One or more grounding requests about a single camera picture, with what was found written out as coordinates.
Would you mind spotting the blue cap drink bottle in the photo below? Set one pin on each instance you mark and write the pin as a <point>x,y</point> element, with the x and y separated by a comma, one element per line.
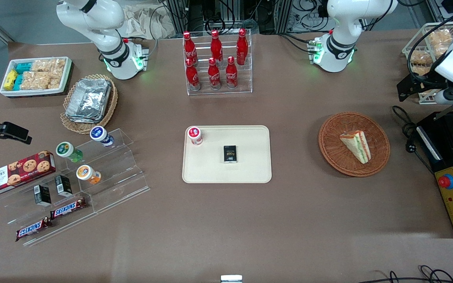
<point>100,135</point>

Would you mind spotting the clear acrylic step shelf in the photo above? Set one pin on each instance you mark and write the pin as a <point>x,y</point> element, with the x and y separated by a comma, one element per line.
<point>120,173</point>

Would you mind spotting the teal snack packet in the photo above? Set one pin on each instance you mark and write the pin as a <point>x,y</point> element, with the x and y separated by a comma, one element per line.
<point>19,81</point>
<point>24,67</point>

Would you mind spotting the red cola bottle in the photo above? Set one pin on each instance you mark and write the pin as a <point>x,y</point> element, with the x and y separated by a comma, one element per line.
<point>189,49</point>
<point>231,74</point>
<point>192,76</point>
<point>242,47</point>
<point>214,75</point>
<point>216,47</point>

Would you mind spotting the bagged fried snack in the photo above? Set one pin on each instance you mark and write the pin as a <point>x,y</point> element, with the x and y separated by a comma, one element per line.
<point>421,57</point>
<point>421,70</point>
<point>441,39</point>

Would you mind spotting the Snickers chocolate bar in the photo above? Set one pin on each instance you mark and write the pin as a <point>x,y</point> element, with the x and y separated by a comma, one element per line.
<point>34,229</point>
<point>68,208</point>

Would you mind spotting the small white block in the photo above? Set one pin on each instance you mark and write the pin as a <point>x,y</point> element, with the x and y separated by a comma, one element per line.
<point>231,279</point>

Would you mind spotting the clear bag of crackers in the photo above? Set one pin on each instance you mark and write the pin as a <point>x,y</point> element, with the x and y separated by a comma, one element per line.
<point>56,79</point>
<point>35,80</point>
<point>49,65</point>

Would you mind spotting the red Walkers cookie box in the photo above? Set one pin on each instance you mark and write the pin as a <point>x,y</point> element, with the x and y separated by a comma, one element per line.
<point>18,173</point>

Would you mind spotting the yellow snack packet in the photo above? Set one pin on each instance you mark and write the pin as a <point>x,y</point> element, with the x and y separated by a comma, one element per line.
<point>10,79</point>

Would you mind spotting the red emergency stop button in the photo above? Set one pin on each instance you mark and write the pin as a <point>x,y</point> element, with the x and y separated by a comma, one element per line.
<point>446,181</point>

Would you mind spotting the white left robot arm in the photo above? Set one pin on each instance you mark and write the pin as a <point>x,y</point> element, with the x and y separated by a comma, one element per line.
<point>340,43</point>

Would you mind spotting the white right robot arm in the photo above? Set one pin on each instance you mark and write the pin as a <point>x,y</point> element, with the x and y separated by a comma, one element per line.
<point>110,43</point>

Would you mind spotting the black sealing machine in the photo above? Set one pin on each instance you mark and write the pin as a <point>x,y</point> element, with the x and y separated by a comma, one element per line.
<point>442,157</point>

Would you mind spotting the small black carton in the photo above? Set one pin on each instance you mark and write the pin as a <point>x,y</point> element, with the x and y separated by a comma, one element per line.
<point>63,186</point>
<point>42,195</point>

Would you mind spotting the orange cap drink bottle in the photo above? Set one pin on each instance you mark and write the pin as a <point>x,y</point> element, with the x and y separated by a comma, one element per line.
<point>87,174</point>

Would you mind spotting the green cap drink bottle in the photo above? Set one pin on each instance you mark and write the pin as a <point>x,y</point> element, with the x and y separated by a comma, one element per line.
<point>67,150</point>

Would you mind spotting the beige plastic tray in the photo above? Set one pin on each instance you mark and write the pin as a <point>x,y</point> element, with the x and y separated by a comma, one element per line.
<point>250,157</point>

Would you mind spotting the red cap yogurt bottle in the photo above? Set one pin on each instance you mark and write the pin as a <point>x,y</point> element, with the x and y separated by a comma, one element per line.
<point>195,135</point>

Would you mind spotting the clear acrylic bottle rack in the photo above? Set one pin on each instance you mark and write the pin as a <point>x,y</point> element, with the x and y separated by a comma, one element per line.
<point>246,78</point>

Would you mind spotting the small black box gold print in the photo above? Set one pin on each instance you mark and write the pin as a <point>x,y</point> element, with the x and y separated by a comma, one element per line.
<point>230,154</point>

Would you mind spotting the light oval wicker basket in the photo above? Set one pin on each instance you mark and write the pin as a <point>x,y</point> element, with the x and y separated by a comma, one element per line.
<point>110,106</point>

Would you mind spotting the triangular sandwich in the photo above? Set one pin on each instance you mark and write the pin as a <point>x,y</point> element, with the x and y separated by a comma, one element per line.
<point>356,146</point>

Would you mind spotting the brown wicker basket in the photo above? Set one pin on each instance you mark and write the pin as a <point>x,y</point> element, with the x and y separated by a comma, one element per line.
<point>340,157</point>

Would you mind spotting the metal machine lid bar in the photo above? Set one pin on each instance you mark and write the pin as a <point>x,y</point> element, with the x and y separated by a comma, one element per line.
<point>444,112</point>

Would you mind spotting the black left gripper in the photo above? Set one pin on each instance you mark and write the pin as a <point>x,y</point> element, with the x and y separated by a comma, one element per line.
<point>422,82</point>

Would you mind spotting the crumpled brown paper bag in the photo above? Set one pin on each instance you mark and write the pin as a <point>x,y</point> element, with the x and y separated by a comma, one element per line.
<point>148,21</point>

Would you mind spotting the stack of foil trays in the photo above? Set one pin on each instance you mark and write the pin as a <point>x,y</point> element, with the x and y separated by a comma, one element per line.
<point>89,100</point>

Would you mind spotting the white rectangular snack bin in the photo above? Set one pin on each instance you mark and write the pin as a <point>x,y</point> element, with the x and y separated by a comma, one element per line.
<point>67,72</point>

